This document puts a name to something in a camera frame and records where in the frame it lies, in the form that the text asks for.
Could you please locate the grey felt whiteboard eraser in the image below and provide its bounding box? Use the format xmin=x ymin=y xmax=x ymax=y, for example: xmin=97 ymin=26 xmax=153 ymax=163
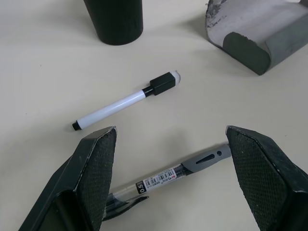
xmin=204 ymin=0 xmax=308 ymax=76

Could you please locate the white whiteboard marker black cap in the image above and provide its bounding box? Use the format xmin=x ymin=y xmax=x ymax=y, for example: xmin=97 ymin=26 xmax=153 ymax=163
xmin=71 ymin=69 xmax=182 ymax=132

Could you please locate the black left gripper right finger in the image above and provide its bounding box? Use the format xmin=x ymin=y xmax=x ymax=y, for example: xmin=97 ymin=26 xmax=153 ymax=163
xmin=225 ymin=125 xmax=308 ymax=231

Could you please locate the clear gel pen grey grip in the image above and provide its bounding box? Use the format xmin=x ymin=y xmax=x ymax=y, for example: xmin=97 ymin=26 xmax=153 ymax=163
xmin=103 ymin=143 xmax=233 ymax=219

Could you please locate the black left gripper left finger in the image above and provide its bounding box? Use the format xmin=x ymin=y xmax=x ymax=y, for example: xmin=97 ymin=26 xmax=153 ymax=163
xmin=18 ymin=126 xmax=118 ymax=231

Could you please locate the black pen cup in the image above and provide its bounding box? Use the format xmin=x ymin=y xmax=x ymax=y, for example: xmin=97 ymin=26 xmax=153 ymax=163
xmin=83 ymin=0 xmax=144 ymax=46

